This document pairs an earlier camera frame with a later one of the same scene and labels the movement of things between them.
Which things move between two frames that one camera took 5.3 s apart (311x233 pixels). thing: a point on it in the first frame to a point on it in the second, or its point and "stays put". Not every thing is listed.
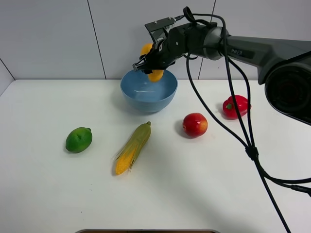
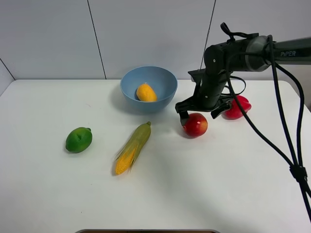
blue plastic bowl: [142, 95] stays put
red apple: [195, 124] stays put
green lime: [79, 140] stays put
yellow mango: [156, 75] to [146, 92]
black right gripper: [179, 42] to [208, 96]
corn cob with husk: [132, 148] stays put
